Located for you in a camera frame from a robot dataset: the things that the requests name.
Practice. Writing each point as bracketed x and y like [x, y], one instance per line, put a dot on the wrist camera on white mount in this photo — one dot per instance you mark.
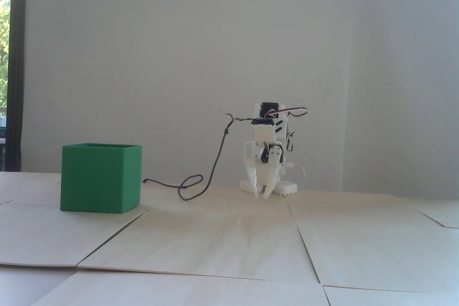
[265, 133]

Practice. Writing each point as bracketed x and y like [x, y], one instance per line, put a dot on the dark window frame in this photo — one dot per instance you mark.
[16, 69]

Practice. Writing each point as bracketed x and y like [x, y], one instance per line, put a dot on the green open box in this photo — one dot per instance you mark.
[93, 177]

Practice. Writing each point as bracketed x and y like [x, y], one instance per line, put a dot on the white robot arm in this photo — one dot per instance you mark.
[287, 188]

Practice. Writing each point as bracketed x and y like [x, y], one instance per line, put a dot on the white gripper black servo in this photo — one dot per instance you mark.
[259, 169]

